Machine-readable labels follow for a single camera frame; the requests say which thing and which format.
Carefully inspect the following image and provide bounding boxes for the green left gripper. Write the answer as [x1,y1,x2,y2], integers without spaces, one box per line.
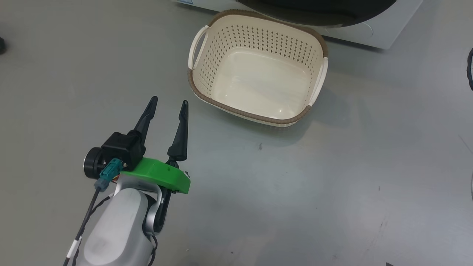
[121,96,191,195]

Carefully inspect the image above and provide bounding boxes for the cream perforated laundry basket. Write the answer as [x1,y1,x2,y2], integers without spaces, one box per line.
[187,9,329,129]

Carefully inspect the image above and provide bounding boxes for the white front-load washing machine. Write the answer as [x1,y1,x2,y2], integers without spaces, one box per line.
[174,0,424,50]

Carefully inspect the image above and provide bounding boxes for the black cable with teal plug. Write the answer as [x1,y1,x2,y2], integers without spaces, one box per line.
[62,158,125,266]

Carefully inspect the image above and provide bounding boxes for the black braided cable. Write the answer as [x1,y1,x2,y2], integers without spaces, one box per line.
[466,48,473,91]

